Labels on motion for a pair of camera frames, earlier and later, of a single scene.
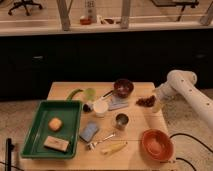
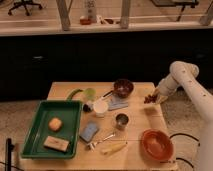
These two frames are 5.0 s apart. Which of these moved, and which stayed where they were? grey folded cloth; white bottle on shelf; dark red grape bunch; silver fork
Moved: dark red grape bunch
Stayed: silver fork; grey folded cloth; white bottle on shelf
